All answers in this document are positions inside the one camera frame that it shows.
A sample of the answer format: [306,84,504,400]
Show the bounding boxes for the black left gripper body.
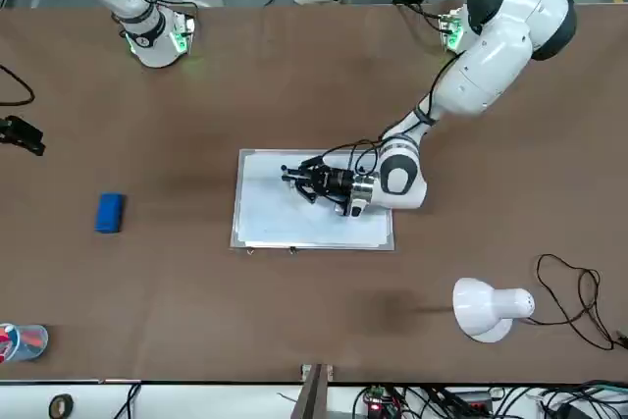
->
[313,167,356,202]

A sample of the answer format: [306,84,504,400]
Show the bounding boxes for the blue whiteboard eraser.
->
[93,192,127,235]

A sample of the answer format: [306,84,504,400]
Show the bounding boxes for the silver framed whiteboard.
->
[229,146,396,254]

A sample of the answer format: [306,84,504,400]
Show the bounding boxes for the white desk lamp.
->
[450,277,537,344]

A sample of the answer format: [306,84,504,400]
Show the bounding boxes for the clear plastic pen cup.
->
[0,322,50,366]

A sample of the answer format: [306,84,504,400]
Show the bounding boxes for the circuit board with red light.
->
[359,384,401,413]

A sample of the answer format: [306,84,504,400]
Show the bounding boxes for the black tape roll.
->
[48,393,77,418]

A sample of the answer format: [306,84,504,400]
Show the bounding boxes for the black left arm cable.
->
[321,53,465,178]

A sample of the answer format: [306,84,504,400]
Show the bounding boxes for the aluminium frame post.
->
[295,363,338,419]

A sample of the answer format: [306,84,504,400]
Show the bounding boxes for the black lamp cable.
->
[536,253,628,353]

